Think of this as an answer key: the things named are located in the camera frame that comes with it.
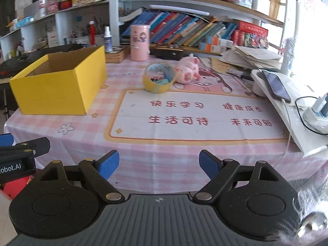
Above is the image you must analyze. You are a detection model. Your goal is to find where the black smartphone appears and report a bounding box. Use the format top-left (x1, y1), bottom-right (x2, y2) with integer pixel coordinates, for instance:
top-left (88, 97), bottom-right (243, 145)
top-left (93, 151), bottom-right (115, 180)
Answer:
top-left (261, 70), bottom-right (292, 104)

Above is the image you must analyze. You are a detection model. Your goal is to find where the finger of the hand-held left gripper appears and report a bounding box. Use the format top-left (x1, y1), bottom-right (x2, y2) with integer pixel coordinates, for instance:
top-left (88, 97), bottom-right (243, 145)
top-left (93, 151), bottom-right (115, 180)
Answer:
top-left (0, 133), bottom-right (14, 148)
top-left (0, 137), bottom-right (51, 158)

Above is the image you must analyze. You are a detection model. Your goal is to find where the yellow cardboard box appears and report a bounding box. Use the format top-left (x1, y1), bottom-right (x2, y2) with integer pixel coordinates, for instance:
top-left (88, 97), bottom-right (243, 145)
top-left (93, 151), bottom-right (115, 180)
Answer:
top-left (9, 45), bottom-right (107, 115)

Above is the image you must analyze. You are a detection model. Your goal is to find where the white tube lamp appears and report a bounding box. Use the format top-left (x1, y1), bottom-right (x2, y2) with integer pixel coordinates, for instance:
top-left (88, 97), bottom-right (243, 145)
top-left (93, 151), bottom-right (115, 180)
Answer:
top-left (149, 4), bottom-right (210, 15)

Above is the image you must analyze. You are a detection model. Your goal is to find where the white storage box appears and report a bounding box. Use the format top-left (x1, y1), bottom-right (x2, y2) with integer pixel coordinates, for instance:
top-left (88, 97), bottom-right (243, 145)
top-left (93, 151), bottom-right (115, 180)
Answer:
top-left (252, 0), bottom-right (271, 16)

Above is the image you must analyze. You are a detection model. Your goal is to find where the white lotion bottle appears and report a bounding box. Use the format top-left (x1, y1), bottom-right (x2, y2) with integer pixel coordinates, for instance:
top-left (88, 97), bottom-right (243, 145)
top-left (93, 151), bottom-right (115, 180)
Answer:
top-left (38, 0), bottom-right (48, 18)

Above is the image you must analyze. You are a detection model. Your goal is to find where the red object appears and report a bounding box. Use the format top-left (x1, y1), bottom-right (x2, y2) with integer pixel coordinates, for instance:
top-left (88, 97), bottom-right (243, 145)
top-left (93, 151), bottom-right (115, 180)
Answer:
top-left (0, 175), bottom-right (35, 200)

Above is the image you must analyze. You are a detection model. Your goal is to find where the white bookshelf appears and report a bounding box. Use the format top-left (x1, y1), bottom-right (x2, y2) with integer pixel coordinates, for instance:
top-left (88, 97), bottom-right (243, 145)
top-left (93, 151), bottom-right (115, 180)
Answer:
top-left (0, 0), bottom-right (287, 64)

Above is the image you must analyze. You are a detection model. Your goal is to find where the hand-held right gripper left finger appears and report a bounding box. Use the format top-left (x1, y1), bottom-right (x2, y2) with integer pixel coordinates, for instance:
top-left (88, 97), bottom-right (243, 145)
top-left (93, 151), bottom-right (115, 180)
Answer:
top-left (38, 149), bottom-right (126, 203)

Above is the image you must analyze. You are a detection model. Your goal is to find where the black case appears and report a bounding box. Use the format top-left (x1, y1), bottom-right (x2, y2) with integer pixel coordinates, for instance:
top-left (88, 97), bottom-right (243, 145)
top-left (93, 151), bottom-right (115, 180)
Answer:
top-left (149, 46), bottom-right (184, 61)

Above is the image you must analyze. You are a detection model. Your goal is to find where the orange and white carton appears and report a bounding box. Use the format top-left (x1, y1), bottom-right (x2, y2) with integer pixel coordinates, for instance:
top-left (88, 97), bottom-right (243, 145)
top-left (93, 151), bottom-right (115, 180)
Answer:
top-left (198, 42), bottom-right (228, 54)
top-left (205, 36), bottom-right (234, 48)

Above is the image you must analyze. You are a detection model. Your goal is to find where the yellow tape roll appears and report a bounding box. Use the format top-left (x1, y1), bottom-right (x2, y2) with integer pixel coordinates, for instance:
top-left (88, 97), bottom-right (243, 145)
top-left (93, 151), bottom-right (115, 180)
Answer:
top-left (143, 62), bottom-right (177, 93)

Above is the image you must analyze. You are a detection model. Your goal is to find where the row of leaning books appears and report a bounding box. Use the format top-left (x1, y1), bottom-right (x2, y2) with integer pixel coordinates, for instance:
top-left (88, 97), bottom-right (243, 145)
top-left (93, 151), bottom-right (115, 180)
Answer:
top-left (121, 10), bottom-right (237, 49)

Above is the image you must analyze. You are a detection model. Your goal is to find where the white charging cable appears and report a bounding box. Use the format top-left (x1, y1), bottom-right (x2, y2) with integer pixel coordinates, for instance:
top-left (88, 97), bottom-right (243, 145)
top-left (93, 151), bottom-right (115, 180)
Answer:
top-left (272, 98), bottom-right (293, 170)

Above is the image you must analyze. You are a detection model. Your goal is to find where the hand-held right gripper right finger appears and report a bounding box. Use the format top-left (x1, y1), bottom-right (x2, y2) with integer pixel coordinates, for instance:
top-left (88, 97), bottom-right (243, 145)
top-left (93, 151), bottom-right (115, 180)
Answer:
top-left (192, 149), bottom-right (290, 203)

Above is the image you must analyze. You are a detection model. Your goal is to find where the red printed box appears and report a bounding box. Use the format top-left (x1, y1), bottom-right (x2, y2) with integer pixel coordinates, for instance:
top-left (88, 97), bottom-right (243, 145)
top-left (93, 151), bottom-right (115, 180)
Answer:
top-left (232, 21), bottom-right (269, 50)

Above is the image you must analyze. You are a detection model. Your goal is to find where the white spray bottle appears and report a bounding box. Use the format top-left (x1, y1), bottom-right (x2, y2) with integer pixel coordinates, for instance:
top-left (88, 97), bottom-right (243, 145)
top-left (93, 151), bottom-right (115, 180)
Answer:
top-left (103, 26), bottom-right (113, 53)

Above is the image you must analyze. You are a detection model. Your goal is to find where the pile of papers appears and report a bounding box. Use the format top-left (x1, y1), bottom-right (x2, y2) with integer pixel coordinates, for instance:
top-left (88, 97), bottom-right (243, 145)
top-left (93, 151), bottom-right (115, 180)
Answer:
top-left (219, 45), bottom-right (283, 77)

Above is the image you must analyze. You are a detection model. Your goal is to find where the pink cartoon canister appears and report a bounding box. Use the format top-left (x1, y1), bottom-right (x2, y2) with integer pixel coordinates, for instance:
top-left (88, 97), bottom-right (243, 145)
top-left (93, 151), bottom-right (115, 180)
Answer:
top-left (130, 24), bottom-right (150, 62)

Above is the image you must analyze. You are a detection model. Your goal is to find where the white power strip with chargers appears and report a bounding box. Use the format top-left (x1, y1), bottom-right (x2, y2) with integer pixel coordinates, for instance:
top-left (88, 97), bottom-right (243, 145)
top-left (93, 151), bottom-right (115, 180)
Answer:
top-left (295, 96), bottom-right (328, 135)

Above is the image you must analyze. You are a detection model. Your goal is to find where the wooden tray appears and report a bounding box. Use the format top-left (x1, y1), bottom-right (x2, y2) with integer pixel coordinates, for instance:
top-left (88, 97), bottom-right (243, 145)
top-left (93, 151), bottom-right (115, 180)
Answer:
top-left (105, 46), bottom-right (130, 64)

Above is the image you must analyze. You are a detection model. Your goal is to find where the white stand board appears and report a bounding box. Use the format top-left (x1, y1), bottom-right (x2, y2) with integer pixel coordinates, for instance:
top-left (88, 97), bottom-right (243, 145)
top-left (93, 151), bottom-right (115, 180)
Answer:
top-left (251, 69), bottom-right (328, 157)

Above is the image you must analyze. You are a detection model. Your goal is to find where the pink checked desktop cloth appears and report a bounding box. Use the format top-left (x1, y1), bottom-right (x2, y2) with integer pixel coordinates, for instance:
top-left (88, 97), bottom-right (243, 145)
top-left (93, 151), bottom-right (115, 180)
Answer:
top-left (4, 52), bottom-right (328, 194)

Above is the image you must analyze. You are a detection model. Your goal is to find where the white charger block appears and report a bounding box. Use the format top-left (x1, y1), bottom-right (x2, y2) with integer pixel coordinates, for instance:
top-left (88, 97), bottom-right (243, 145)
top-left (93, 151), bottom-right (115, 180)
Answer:
top-left (311, 93), bottom-right (328, 118)

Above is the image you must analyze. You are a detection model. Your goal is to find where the pink plush toy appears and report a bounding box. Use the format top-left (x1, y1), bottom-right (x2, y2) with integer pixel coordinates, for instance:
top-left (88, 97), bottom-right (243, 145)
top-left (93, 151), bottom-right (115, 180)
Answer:
top-left (174, 54), bottom-right (201, 84)

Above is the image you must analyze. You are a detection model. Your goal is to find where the pen holder with pens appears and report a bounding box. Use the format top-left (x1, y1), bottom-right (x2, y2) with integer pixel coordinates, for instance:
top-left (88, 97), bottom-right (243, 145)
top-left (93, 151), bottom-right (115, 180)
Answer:
top-left (69, 17), bottom-right (103, 45)

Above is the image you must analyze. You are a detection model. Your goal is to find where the white lamp pole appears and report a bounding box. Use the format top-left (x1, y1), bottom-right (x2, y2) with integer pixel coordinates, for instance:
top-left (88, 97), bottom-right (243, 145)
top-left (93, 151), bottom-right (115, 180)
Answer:
top-left (280, 0), bottom-right (328, 76)

